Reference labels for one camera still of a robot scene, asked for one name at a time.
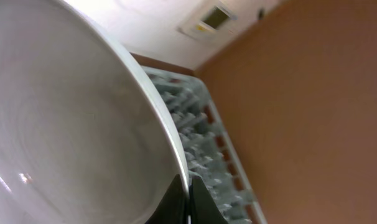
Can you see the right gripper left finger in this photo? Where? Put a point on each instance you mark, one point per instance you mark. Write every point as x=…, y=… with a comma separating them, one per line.
x=172, y=207

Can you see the grey plate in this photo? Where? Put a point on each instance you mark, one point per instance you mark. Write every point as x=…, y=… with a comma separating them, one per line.
x=84, y=134

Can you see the grey dishwasher rack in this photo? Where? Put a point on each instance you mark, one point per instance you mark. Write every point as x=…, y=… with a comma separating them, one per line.
x=208, y=149

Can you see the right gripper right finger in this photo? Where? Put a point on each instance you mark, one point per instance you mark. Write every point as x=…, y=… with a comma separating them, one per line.
x=203, y=209

